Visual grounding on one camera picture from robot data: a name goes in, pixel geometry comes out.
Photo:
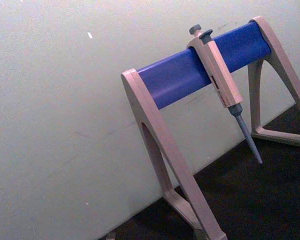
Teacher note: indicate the beige stand with blue bar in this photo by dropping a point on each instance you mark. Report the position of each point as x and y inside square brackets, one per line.
[175, 77]

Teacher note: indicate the beige pipette with grey tip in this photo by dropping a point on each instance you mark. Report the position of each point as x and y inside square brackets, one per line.
[221, 75]

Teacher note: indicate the black table cloth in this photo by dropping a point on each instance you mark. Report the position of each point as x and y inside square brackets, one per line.
[252, 200]

